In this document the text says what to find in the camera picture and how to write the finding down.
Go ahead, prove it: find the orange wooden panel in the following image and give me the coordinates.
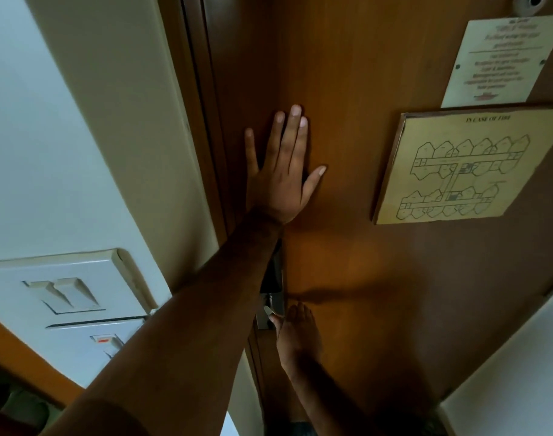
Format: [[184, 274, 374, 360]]
[[0, 311, 85, 408]]

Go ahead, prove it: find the person's right hand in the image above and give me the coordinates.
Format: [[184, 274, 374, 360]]
[[270, 302, 324, 374]]

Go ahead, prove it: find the metal door peephole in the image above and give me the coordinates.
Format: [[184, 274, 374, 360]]
[[510, 0, 550, 16]]

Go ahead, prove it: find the person's left forearm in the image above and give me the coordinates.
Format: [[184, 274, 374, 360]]
[[42, 208, 284, 436]]

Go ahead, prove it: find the brown wooden door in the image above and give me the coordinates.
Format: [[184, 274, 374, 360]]
[[199, 0, 553, 436]]

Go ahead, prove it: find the white printed notice sheet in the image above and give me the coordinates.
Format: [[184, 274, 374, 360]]
[[440, 14, 553, 109]]

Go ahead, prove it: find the person's right forearm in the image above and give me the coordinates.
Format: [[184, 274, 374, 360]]
[[282, 356, 447, 436]]

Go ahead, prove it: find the dark metal door lock plate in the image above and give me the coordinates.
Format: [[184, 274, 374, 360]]
[[255, 240, 286, 331]]

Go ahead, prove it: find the framed floor plan sign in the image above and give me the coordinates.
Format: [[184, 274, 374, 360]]
[[372, 104, 553, 226]]

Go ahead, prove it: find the person's left hand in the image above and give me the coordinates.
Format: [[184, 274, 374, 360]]
[[244, 104, 328, 226]]

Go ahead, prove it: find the white switch plate red indicator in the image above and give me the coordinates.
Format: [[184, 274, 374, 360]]
[[45, 315, 149, 389]]

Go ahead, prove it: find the brown wooden door frame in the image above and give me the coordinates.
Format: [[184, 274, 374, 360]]
[[156, 0, 268, 436]]

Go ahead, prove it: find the white double rocker switch plate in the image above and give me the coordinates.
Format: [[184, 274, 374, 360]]
[[0, 248, 159, 341]]

